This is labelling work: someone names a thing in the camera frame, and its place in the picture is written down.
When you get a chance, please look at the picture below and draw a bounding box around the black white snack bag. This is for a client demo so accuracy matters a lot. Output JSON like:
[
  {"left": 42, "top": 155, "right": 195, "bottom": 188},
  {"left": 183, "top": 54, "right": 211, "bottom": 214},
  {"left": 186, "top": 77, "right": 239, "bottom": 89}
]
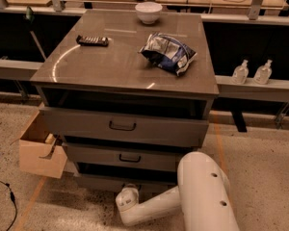
[{"left": 140, "top": 33, "right": 197, "bottom": 76}]

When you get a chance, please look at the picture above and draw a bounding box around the grey bottom drawer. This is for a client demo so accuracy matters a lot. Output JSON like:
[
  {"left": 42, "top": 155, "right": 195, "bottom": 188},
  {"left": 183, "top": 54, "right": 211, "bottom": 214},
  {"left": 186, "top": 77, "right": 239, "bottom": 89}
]
[{"left": 74, "top": 163, "right": 177, "bottom": 193}]

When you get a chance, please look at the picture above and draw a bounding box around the grey drawer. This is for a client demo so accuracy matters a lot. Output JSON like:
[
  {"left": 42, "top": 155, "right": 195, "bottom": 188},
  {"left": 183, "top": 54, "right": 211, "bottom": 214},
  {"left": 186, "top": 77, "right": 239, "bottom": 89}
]
[
  {"left": 74, "top": 163, "right": 177, "bottom": 193},
  {"left": 64, "top": 143, "right": 193, "bottom": 171},
  {"left": 40, "top": 107, "right": 208, "bottom": 147}
]

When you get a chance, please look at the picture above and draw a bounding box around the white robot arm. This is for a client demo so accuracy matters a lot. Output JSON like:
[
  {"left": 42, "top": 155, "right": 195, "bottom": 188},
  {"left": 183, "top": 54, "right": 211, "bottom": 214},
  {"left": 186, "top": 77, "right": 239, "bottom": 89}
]
[{"left": 116, "top": 152, "right": 240, "bottom": 231}]

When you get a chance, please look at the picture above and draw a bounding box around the grey drawer cabinet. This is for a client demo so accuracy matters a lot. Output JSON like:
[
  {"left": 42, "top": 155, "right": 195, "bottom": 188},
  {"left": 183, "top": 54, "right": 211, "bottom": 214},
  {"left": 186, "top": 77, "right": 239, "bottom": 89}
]
[{"left": 30, "top": 9, "right": 220, "bottom": 193}]

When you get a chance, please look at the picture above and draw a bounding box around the grey top drawer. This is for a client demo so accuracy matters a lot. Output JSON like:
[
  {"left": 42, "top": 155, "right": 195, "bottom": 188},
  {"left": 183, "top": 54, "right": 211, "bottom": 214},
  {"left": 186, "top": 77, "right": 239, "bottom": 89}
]
[{"left": 40, "top": 107, "right": 208, "bottom": 147}]

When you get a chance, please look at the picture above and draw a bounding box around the grey middle drawer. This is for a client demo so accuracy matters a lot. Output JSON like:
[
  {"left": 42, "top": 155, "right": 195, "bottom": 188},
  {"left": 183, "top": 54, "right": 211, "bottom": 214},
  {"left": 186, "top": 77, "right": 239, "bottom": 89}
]
[{"left": 64, "top": 143, "right": 193, "bottom": 171}]

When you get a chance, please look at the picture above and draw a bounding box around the black remote control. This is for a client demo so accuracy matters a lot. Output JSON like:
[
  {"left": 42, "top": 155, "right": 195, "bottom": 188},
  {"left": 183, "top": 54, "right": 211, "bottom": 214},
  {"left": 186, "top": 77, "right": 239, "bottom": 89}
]
[{"left": 76, "top": 36, "right": 109, "bottom": 47}]

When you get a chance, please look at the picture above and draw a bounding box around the white ceramic bowl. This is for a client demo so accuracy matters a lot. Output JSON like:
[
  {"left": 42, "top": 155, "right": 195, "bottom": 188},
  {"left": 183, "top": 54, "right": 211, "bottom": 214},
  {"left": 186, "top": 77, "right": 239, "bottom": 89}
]
[{"left": 135, "top": 2, "right": 163, "bottom": 24}]

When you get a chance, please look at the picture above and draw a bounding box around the left clear pump bottle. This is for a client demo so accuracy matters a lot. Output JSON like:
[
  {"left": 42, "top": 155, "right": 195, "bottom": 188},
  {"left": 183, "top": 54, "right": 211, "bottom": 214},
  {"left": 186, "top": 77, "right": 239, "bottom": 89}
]
[{"left": 232, "top": 60, "right": 249, "bottom": 84}]

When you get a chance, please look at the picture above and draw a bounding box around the clear pump bottle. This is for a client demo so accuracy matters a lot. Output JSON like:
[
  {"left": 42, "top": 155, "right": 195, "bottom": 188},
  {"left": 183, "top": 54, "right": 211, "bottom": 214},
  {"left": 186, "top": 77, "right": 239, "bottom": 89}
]
[
  {"left": 232, "top": 60, "right": 249, "bottom": 84},
  {"left": 253, "top": 60, "right": 272, "bottom": 85}
]

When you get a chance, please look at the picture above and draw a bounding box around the cardboard box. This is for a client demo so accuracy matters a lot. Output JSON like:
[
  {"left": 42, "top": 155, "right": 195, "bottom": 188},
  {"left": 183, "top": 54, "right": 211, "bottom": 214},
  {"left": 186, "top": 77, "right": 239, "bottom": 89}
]
[{"left": 16, "top": 104, "right": 67, "bottom": 179}]

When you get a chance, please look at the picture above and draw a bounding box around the right clear pump bottle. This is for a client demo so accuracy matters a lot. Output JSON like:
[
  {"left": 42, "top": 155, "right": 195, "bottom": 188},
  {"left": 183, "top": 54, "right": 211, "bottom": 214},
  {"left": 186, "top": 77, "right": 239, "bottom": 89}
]
[{"left": 253, "top": 60, "right": 272, "bottom": 85}]

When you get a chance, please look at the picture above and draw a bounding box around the grey metal rail shelf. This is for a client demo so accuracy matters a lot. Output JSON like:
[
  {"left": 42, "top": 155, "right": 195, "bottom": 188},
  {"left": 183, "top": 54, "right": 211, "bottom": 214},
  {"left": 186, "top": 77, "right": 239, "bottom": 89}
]
[{"left": 0, "top": 60, "right": 289, "bottom": 103}]

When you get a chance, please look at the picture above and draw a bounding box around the black floor cable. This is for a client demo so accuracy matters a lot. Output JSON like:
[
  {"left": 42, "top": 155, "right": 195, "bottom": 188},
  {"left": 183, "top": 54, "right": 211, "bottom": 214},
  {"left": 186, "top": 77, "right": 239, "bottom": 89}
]
[{"left": 0, "top": 179, "right": 18, "bottom": 231}]

